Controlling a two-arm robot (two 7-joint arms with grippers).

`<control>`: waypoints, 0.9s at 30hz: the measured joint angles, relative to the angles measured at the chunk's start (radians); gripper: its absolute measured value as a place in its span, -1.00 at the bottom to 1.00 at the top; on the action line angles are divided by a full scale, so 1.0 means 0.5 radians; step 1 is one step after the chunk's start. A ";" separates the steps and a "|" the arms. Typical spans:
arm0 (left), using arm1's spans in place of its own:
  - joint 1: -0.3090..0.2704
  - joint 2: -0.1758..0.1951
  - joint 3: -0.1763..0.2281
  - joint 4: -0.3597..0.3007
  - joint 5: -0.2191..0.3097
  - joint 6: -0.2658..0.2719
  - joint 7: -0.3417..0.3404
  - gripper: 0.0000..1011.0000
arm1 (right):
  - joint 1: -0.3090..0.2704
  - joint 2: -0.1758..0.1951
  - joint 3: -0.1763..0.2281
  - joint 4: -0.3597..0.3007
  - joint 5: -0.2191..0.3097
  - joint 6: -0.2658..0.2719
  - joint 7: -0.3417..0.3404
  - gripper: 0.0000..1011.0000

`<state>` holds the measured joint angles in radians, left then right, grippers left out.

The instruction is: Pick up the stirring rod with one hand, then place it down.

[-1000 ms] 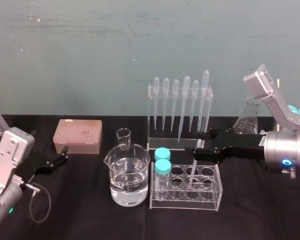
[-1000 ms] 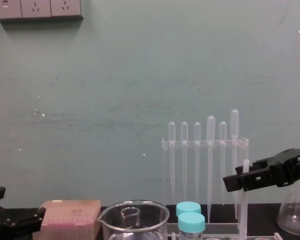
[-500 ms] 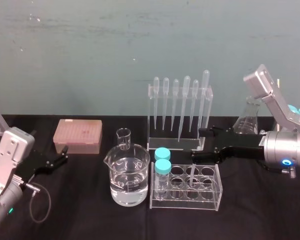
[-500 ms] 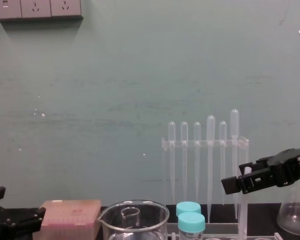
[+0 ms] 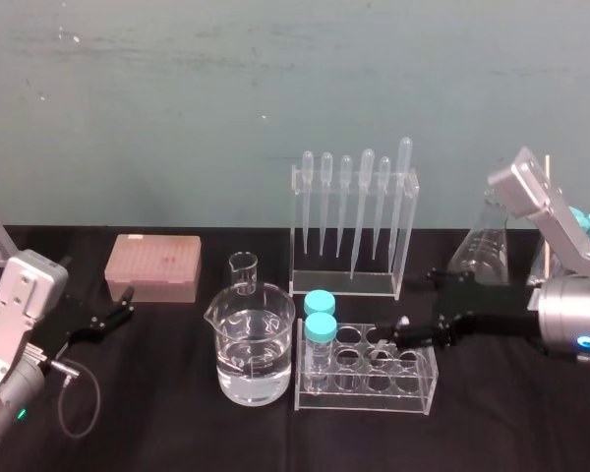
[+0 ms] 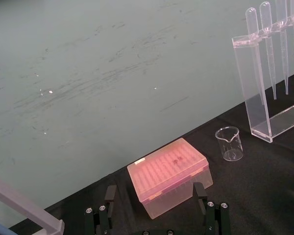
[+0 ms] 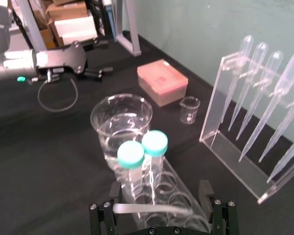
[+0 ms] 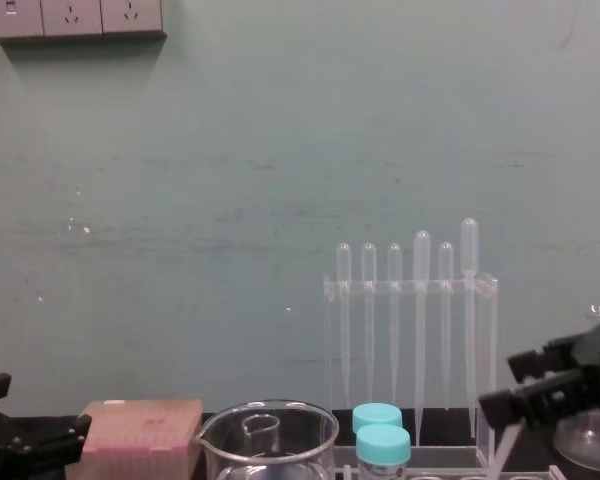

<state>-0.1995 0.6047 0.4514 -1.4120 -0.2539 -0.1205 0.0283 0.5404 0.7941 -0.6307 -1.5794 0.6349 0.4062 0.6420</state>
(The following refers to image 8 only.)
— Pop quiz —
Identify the clear glass stirring rod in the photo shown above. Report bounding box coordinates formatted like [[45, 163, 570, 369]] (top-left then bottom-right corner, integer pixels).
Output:
[[488, 420, 525, 477]]

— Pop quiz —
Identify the clear acrylic pipette rack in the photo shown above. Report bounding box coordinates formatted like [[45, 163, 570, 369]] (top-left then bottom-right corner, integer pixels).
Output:
[[322, 272, 499, 470]]

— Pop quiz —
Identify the clear glass flask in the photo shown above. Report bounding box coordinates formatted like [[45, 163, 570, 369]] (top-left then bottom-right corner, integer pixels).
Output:
[[552, 303, 600, 465]]

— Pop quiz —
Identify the long clear plastic pipette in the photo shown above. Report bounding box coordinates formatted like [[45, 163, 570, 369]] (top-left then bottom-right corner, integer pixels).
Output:
[[460, 217, 480, 439], [412, 230, 432, 435]]

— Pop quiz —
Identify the short clear plastic pipette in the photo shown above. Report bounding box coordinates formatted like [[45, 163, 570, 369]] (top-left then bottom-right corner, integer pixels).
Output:
[[437, 241, 455, 411], [386, 242, 403, 407], [361, 242, 378, 404], [336, 242, 353, 410]]

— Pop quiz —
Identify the clear acrylic tray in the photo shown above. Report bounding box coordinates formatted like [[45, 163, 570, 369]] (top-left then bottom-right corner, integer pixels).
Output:
[[331, 443, 562, 480]]

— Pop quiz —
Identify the pink pipette tip box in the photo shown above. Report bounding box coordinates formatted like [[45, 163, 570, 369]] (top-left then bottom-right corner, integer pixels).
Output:
[[76, 399, 205, 480]]

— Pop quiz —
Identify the teal capped sample bottle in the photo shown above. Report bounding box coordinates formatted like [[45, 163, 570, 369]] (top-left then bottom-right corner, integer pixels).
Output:
[[351, 403, 404, 434], [355, 423, 412, 480]]

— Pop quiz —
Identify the large glass beaker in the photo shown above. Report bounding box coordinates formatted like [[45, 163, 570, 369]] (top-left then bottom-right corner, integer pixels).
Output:
[[195, 399, 341, 480]]

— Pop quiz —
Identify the small glass beaker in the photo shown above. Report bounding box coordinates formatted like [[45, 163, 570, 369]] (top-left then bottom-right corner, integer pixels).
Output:
[[241, 414, 282, 457]]

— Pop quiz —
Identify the grey wall socket panel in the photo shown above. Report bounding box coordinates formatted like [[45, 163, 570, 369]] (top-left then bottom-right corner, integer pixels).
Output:
[[0, 0, 168, 45]]

